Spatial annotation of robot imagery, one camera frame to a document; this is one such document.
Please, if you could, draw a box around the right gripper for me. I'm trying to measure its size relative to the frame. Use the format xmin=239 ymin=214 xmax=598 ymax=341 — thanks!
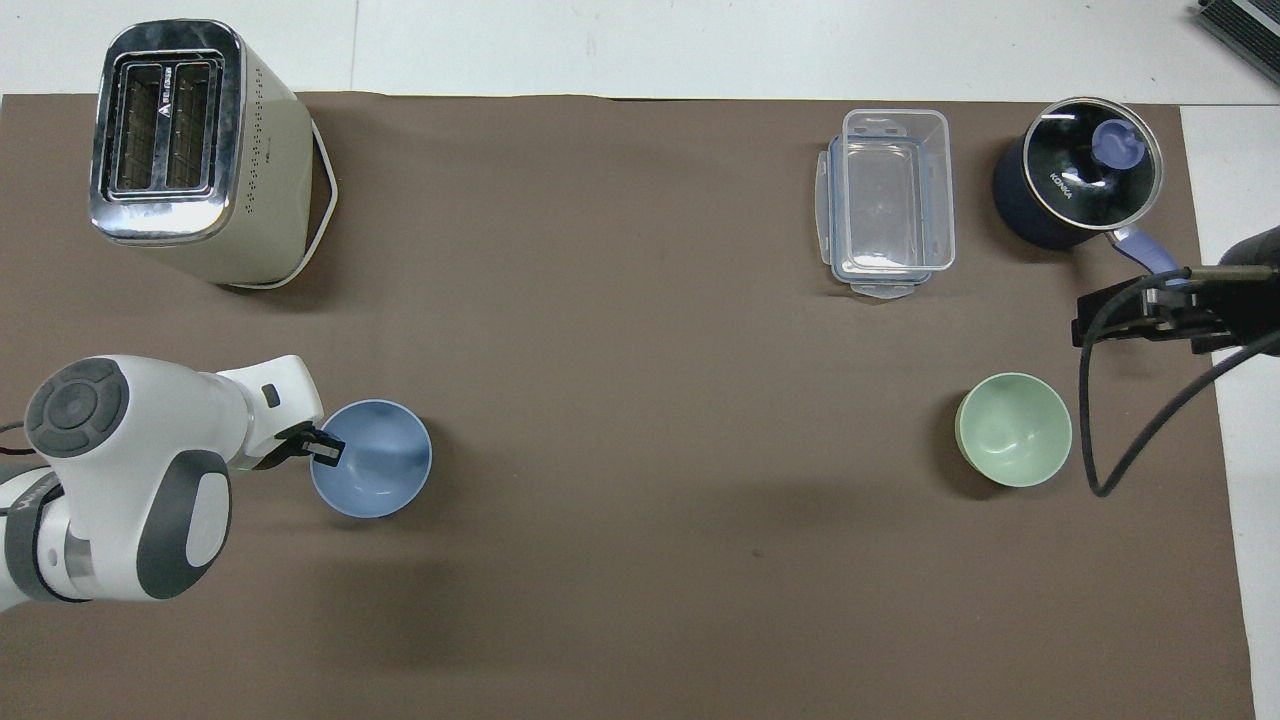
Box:
xmin=1071 ymin=225 xmax=1280 ymax=357

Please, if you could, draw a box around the blue bowl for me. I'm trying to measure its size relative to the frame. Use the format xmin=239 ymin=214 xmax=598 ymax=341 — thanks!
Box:
xmin=309 ymin=399 xmax=434 ymax=519

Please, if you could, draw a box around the green bowl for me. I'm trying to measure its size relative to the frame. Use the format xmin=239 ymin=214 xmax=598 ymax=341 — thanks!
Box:
xmin=954 ymin=372 xmax=1074 ymax=489

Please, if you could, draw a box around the dark blue pot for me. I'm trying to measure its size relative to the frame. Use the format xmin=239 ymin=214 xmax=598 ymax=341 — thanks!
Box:
xmin=992 ymin=97 xmax=1193 ymax=292

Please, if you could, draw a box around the glass pot lid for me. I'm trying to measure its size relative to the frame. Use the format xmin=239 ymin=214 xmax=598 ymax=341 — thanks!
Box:
xmin=1021 ymin=97 xmax=1167 ymax=234

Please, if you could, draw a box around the clear plastic container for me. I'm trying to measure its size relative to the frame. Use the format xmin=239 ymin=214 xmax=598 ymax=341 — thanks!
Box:
xmin=830 ymin=108 xmax=957 ymax=277

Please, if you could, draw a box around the clear lid with blue trim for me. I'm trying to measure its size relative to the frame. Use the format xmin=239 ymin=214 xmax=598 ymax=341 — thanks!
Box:
xmin=814 ymin=134 xmax=937 ymax=300

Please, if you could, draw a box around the dark grey box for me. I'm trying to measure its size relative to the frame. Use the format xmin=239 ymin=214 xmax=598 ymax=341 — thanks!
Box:
xmin=1196 ymin=0 xmax=1280 ymax=87

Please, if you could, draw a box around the cream and chrome toaster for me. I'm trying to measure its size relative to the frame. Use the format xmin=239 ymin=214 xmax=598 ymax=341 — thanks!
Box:
xmin=88 ymin=18 xmax=340 ymax=292

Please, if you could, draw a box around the black cable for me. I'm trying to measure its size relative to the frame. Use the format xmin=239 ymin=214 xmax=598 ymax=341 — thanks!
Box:
xmin=1078 ymin=266 xmax=1280 ymax=498

